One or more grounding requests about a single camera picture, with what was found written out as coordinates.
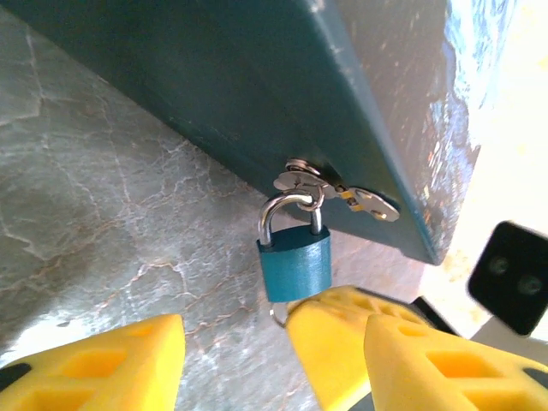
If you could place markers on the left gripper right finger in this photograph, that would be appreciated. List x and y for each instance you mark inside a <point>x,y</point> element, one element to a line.
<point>449,372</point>

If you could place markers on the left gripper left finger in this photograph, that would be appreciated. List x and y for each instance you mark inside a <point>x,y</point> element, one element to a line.
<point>94,368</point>

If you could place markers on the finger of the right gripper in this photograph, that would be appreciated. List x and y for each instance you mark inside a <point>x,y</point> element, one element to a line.
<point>329,342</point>

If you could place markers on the small blue padlock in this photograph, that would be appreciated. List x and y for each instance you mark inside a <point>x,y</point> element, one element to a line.
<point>295,269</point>

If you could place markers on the silver box hasp latch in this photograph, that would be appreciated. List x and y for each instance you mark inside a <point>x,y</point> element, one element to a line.
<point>372,205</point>

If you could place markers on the starry night painted tin box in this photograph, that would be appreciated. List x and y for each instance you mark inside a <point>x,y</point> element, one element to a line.
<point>214,64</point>

